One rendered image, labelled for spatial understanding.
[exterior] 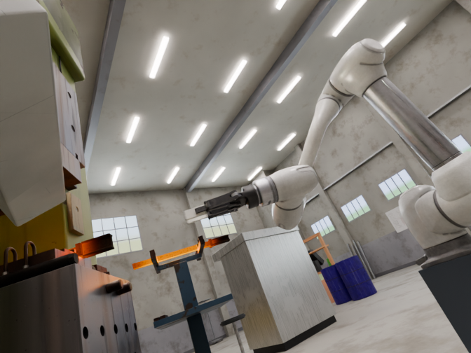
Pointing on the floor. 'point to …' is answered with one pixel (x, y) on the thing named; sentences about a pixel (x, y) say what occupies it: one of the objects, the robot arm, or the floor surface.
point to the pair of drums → (348, 281)
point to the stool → (235, 328)
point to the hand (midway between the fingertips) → (195, 214)
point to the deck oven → (275, 288)
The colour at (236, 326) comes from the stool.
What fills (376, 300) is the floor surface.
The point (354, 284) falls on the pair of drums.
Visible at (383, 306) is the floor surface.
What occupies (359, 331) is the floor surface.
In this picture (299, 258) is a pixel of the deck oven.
